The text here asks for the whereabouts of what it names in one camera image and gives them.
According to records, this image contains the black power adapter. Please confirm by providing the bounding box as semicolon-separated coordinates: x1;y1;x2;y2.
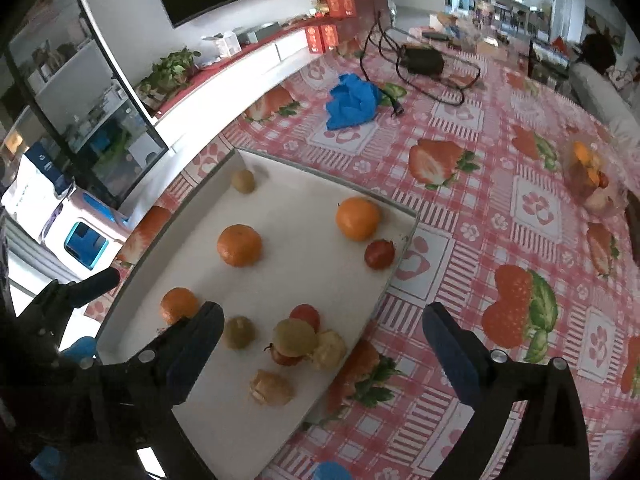
402;45;446;77

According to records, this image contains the black cable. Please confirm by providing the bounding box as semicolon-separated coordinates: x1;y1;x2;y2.
360;7;483;108

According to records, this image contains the kiwi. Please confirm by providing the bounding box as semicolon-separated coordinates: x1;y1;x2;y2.
230;169;257;194
273;318;319;357
222;316;257;351

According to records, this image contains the white tissue box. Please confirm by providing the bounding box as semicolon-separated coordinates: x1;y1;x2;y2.
202;32;241;58

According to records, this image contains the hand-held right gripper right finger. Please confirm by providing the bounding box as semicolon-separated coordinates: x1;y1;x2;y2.
422;302;593;480

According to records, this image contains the strawberry print tablecloth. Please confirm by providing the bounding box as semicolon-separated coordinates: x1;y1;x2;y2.
82;25;640;480

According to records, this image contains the white rectangular tray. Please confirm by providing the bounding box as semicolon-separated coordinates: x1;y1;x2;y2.
95;147;420;480

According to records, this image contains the white carton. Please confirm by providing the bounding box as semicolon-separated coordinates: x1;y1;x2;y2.
0;145;71;216

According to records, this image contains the grey box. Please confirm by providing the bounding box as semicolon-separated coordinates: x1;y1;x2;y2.
237;22;281;46

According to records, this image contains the tan wrinkled fruit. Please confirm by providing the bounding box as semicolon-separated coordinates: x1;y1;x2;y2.
311;330;348;372
249;369;295;407

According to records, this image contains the white sofa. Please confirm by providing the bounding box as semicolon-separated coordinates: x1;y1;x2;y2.
570;60;640;151

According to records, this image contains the blue cloth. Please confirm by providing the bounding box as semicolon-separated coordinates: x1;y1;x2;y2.
325;74;383;131

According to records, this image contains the dark rounded object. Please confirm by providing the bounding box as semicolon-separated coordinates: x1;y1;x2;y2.
581;34;617;72

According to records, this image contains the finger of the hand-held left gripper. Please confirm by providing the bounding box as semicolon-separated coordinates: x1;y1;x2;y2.
20;267;121;346

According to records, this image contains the white and blue appliance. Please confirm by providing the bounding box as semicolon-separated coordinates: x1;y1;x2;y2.
40;187;132;281

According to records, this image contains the clear glass bowl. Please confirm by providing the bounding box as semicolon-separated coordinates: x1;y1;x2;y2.
562;137;628;213

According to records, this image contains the green potted plant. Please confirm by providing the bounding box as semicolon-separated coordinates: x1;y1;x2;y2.
136;47;201;111

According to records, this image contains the glass door cabinet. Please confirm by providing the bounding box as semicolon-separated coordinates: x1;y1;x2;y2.
0;0;168;211

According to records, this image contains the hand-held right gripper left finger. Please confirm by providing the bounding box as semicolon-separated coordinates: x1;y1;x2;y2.
65;301;224;480

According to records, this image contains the white television console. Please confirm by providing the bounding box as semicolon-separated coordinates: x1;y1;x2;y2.
150;25;321;161

